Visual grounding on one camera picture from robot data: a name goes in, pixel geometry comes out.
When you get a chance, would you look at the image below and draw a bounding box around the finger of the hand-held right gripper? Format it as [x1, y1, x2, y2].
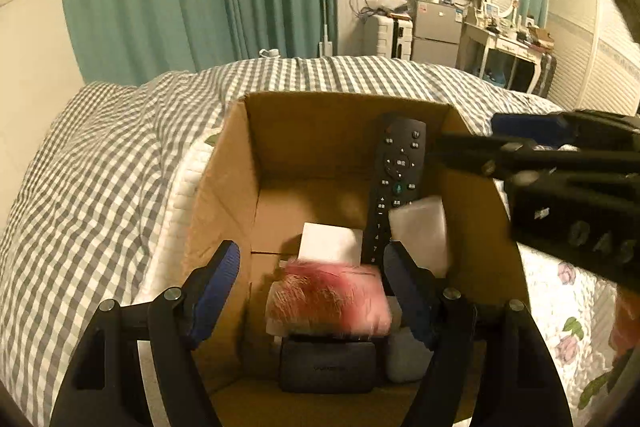
[434, 133, 562, 188]
[491, 109, 640, 148]

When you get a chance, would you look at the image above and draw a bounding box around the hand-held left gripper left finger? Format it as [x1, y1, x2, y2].
[50, 240, 242, 427]

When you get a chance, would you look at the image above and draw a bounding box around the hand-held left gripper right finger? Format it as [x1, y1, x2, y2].
[382, 241, 574, 427]

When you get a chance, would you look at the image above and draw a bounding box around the brown cardboard box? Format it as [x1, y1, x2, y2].
[181, 90, 532, 427]

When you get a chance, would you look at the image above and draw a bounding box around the white square box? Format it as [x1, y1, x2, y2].
[298, 222, 365, 268]

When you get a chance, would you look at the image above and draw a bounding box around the black remote control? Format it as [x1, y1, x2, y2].
[361, 113, 428, 266]

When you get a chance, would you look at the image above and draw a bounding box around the dark grey charger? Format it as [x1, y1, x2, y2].
[278, 336, 387, 394]

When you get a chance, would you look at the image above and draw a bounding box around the dark suitcase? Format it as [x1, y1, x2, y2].
[537, 52, 559, 97]

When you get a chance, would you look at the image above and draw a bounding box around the white dressing table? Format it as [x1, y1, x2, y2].
[457, 19, 554, 96]

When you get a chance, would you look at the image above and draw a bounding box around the white slatted wardrobe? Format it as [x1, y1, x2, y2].
[542, 0, 640, 116]

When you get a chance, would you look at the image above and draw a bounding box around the silver fridge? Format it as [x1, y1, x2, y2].
[410, 0, 464, 66]

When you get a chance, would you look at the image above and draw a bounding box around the white suitcase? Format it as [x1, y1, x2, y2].
[362, 14, 416, 58]

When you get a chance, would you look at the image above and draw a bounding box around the grey checked bed sheet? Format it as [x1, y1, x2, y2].
[0, 54, 565, 420]

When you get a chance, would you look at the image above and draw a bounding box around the white pole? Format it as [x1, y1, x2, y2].
[317, 0, 334, 57]

